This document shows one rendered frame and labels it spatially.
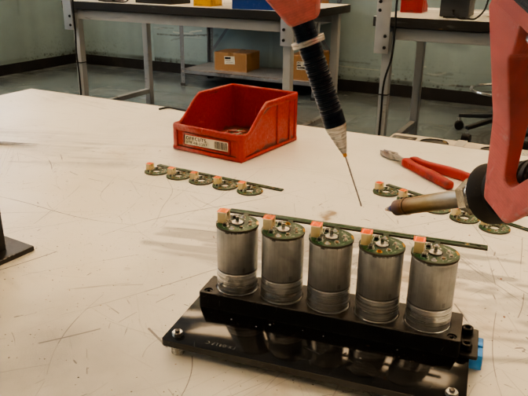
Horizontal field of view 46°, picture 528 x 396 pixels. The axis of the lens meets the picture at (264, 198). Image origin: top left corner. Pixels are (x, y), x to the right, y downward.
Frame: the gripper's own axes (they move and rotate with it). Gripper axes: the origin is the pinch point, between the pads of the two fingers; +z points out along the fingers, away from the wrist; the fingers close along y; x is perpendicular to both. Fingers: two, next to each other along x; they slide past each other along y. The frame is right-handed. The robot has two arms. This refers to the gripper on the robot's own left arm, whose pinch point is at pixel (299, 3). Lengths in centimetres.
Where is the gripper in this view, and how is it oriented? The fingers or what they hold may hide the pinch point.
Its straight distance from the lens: 29.8
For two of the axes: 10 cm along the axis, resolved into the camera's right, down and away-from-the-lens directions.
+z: 3.5, 8.9, 3.0
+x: -9.3, 2.9, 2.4
